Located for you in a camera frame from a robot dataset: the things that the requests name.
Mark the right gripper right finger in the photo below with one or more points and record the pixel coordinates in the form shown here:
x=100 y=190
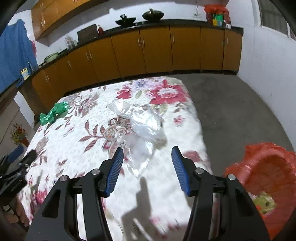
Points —
x=222 y=209

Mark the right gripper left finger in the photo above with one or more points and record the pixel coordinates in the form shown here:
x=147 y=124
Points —
x=57 y=217

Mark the clear white plastic bag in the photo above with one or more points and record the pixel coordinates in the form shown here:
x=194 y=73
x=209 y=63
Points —
x=146 y=136

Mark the red trash basket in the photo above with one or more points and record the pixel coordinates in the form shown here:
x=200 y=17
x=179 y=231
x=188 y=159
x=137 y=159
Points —
x=270 y=168

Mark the person's left hand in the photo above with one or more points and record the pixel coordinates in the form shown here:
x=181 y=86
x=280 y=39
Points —
x=18 y=213

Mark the olive green plastic wrapper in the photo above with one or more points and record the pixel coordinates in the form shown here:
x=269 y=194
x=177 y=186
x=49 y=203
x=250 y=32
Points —
x=264 y=203

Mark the green plastic bag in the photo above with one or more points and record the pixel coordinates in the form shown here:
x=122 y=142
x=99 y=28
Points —
x=58 y=109

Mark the yellow detergent bottle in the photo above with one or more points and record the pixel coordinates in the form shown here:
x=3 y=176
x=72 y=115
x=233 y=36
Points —
x=25 y=73

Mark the blue cloth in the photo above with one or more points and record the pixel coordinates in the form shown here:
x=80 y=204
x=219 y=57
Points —
x=17 y=53

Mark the green basin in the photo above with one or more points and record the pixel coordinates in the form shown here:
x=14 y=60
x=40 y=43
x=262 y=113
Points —
x=51 y=57

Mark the floral tablecloth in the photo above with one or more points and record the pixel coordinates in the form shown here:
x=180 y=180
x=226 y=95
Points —
x=148 y=206

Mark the glass jar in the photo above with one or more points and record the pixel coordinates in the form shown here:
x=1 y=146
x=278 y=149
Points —
x=70 y=42

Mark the dark cutting board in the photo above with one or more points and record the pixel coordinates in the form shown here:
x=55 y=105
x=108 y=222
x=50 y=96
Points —
x=87 y=34

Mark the upper wooden cabinets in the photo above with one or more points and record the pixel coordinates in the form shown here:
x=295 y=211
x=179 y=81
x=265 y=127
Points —
x=48 y=15

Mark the wooden cabinets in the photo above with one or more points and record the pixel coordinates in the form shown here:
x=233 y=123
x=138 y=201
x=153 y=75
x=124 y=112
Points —
x=77 y=69
x=48 y=15

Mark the red bottle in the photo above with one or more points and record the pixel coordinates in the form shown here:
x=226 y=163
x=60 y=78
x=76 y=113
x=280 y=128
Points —
x=100 y=30

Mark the lower wooden cabinets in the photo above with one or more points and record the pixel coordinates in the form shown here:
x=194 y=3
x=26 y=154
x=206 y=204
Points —
x=77 y=69

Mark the black wok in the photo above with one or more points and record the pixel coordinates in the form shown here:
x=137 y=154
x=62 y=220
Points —
x=125 y=21

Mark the black countertop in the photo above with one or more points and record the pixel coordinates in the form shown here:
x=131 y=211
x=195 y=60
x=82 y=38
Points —
x=138 y=27

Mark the barred window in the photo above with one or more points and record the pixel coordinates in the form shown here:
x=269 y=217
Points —
x=271 y=17

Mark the black lidded pot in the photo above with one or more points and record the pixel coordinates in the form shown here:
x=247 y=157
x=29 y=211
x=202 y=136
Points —
x=153 y=15

